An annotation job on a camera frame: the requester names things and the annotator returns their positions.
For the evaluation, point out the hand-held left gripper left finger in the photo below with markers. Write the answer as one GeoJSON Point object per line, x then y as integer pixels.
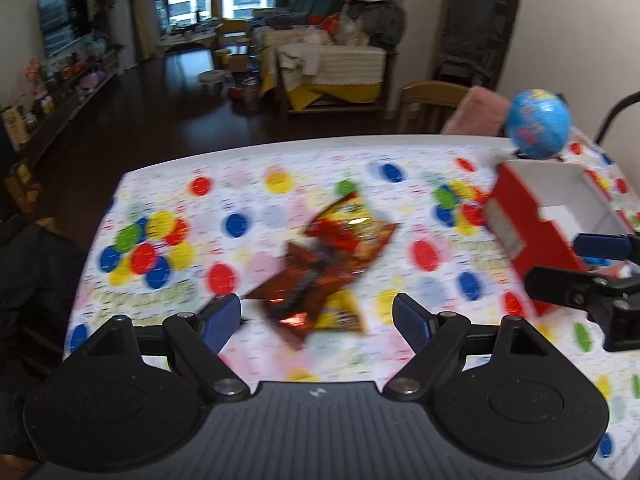
{"type": "Point", "coordinates": [220, 322]}

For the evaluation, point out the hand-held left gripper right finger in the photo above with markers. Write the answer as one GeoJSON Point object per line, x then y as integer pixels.
{"type": "Point", "coordinates": [412, 322]}

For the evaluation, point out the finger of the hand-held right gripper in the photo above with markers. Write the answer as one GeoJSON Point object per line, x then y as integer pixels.
{"type": "Point", "coordinates": [565, 285]}
{"type": "Point", "coordinates": [600, 246]}

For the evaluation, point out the red paper box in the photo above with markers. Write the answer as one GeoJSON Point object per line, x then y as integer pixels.
{"type": "Point", "coordinates": [550, 245]}

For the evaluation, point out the yellow candy packet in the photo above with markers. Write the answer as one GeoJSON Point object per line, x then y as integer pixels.
{"type": "Point", "coordinates": [342, 312]}

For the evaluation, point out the brown shiny snack bag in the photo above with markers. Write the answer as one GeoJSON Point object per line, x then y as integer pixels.
{"type": "Point", "coordinates": [295, 285]}

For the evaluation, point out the red orange chip bag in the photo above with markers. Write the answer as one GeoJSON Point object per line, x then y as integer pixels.
{"type": "Point", "coordinates": [350, 230]}

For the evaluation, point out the black curved tube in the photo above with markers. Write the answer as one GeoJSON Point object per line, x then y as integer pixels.
{"type": "Point", "coordinates": [612, 112]}

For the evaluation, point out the blue globe print ball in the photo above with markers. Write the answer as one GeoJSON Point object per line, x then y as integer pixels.
{"type": "Point", "coordinates": [537, 122]}

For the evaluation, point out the pink cloth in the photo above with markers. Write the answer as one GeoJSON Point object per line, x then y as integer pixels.
{"type": "Point", "coordinates": [480, 107]}

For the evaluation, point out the wooden chair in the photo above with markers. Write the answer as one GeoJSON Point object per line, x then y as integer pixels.
{"type": "Point", "coordinates": [425, 100]}

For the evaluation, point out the colourful toy bin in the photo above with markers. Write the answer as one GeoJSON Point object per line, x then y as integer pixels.
{"type": "Point", "coordinates": [245, 92]}

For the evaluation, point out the brown cardboard box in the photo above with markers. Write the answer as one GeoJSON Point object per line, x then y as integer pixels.
{"type": "Point", "coordinates": [22, 187]}

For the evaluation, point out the dark wooden shelf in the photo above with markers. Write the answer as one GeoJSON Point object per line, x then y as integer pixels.
{"type": "Point", "coordinates": [480, 35]}

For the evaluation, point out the small round stool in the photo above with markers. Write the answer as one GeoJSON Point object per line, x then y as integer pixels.
{"type": "Point", "coordinates": [214, 77]}

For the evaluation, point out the sofa with cream cover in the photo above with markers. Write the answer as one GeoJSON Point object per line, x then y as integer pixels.
{"type": "Point", "coordinates": [345, 65]}

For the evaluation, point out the dark tv cabinet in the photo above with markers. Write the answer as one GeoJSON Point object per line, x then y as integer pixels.
{"type": "Point", "coordinates": [65, 105]}

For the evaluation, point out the small yellow chair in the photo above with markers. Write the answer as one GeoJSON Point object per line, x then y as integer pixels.
{"type": "Point", "coordinates": [232, 30]}

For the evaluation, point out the grey clothes pile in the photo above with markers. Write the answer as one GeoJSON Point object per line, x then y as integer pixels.
{"type": "Point", "coordinates": [380, 20]}

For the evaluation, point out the pink flower bouquet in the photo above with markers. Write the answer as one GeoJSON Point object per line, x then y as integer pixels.
{"type": "Point", "coordinates": [34, 70]}

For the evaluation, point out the white tower air conditioner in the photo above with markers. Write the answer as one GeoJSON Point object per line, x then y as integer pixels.
{"type": "Point", "coordinates": [122, 20]}

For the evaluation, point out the tall green plant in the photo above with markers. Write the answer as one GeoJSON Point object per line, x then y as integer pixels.
{"type": "Point", "coordinates": [103, 5]}

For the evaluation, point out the flat screen television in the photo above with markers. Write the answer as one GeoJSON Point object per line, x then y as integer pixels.
{"type": "Point", "coordinates": [62, 22]}

